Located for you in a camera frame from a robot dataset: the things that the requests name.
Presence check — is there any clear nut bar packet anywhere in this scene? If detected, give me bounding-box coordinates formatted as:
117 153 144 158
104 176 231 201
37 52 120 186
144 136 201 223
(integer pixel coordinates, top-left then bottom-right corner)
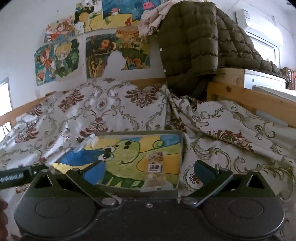
140 151 174 192

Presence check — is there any grey tray with frog picture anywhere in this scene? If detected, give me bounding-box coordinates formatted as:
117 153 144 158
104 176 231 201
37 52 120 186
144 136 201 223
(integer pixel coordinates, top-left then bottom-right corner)
53 131 183 198

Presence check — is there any floral satin bedspread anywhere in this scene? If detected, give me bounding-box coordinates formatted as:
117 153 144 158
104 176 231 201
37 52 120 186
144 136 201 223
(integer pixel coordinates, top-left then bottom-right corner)
1 79 295 240

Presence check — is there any anime characters poster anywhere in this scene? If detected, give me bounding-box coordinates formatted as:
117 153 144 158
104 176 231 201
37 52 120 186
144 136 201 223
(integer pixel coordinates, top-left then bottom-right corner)
34 15 83 86

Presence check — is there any sunflower painting poster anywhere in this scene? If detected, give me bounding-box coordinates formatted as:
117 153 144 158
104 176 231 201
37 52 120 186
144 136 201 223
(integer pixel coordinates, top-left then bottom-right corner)
86 27 151 78

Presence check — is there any red box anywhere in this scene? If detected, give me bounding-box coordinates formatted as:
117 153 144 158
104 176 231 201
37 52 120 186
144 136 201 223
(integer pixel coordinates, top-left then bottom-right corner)
281 67 295 90

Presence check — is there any olive quilted jacket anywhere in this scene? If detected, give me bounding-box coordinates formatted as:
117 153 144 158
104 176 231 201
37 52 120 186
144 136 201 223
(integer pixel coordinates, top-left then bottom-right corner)
157 1 285 100

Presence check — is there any yellow blue cartoon poster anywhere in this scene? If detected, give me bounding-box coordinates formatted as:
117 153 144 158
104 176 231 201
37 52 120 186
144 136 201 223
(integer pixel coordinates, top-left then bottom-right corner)
74 0 165 35

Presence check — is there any white air conditioner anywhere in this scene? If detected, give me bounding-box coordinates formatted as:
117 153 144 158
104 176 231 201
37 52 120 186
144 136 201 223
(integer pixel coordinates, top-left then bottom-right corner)
235 9 283 46

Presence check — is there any pink crumpled cloth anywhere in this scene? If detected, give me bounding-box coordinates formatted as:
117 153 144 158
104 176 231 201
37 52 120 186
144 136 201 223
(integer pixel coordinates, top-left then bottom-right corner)
137 1 180 42

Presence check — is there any wooden bed frame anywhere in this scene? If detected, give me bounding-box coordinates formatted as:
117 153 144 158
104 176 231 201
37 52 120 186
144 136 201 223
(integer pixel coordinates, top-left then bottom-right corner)
1 68 295 128

